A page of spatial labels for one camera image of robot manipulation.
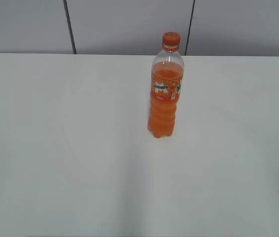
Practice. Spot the orange soda plastic bottle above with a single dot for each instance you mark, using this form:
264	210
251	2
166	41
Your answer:
166	81

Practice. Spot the orange bottle cap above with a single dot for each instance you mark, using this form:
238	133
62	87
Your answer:
171	40

